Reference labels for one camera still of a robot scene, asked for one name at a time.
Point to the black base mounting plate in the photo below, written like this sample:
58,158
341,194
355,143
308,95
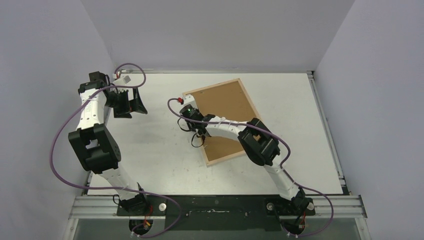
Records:
221,213

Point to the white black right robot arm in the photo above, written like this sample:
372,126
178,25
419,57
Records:
261,147

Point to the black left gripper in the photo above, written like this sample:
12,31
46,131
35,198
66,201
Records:
135,104

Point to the brown backing board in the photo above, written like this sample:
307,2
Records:
228,102

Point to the light wooden picture frame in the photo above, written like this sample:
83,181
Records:
215,162

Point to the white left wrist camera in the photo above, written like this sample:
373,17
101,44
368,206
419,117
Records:
122,81

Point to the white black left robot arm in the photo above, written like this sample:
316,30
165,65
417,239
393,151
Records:
95,147

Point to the aluminium front rail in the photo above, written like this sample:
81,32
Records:
103,207

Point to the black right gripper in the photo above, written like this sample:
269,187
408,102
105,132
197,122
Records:
200,130

